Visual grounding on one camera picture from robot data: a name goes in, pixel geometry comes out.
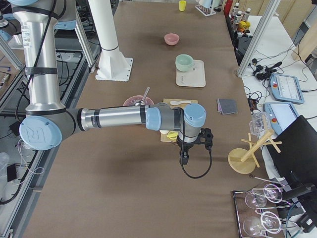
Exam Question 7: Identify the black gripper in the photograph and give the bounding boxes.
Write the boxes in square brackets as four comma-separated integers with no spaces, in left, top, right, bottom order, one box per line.
[177,128,213,165]

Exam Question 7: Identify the white ceramic spoon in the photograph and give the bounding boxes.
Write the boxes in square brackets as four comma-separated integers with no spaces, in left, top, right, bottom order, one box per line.
[170,100,192,106]

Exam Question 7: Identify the small pink bowl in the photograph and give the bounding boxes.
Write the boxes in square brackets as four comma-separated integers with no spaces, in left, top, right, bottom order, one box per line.
[164,33,180,46]

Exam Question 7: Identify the large pink ice bowl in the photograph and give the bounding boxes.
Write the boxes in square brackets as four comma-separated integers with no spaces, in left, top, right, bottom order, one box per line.
[123,95,154,106]

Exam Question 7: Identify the lemon slices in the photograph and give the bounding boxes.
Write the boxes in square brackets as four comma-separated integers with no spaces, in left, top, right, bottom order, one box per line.
[166,131,178,141]

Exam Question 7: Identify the wooden cutting board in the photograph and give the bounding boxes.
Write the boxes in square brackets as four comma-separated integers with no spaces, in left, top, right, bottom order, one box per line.
[160,98,198,143]

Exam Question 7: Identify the wooden mug tree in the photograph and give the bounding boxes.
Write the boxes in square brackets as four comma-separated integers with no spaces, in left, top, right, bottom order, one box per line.
[228,129,282,175]

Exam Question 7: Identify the grey folded cloth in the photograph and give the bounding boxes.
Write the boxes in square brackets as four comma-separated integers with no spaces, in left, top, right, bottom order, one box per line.
[217,99,238,115]

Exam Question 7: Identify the cream rabbit tray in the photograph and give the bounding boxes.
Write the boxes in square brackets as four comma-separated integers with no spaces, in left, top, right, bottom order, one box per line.
[176,59,206,88]

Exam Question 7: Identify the stacked green bowls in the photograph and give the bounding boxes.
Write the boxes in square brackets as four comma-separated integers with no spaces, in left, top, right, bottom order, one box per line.
[175,54,194,72]

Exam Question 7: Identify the wine glass rack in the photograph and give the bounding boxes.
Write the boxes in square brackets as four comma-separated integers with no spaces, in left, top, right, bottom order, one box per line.
[232,182,297,238]

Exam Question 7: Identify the blue teach pendant near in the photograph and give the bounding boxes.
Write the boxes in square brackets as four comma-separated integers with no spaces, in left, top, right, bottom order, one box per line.
[264,102,299,135]

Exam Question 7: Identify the blue teach pendant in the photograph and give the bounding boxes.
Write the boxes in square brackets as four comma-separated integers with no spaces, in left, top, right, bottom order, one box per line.
[264,102,299,135]
[270,73,305,104]

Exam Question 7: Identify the blue teach pendant far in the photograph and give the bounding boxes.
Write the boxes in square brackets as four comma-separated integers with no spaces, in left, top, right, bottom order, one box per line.
[270,73,305,104]

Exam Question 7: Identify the yellow plastic cup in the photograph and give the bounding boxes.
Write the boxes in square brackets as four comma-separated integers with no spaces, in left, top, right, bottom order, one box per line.
[179,0,187,11]

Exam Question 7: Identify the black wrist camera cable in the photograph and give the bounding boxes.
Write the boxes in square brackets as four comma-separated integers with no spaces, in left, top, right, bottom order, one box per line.
[181,142,212,179]

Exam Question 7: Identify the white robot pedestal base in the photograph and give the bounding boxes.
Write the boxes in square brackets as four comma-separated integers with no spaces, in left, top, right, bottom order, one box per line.
[89,0,133,82]

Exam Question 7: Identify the white wire cup rack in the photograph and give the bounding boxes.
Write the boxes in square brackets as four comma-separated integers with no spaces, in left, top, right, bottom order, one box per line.
[195,0,222,16]

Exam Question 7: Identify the aluminium frame post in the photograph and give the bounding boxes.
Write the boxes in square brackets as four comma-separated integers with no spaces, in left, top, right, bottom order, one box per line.
[237,0,280,78]

